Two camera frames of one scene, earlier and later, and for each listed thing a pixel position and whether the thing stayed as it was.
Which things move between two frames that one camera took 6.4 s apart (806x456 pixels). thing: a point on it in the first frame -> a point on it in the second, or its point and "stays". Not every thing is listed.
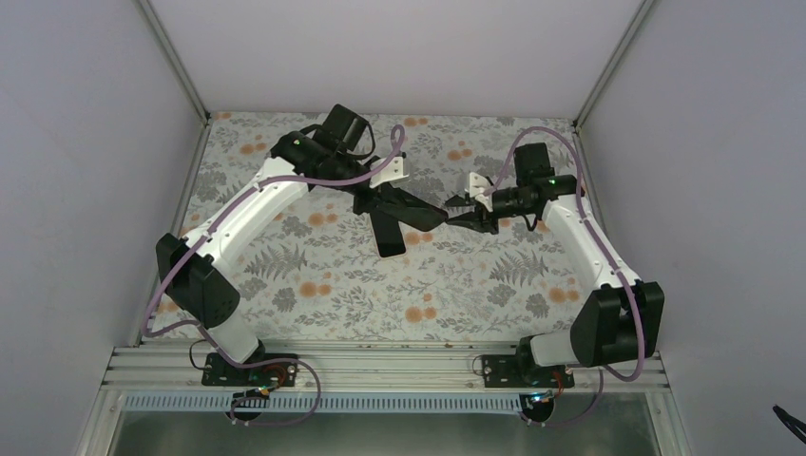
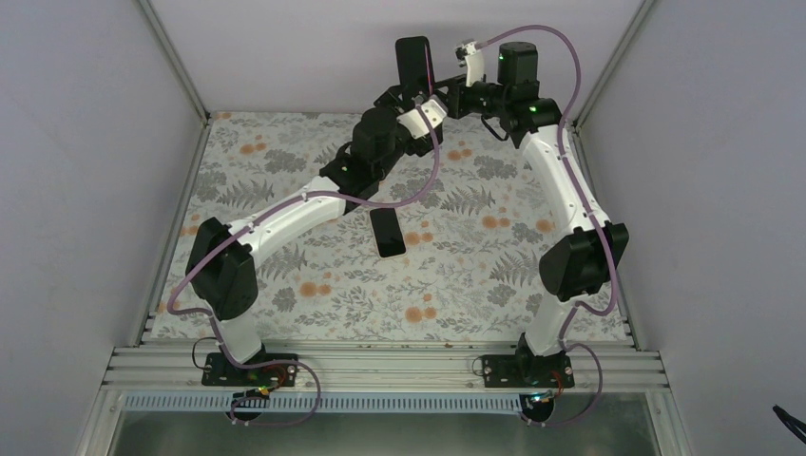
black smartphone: (390, 238) stays
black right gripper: (453, 201) -> (455, 103)
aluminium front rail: (178, 369) stays
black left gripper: (377, 199) -> (391, 100)
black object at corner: (791, 423) stays
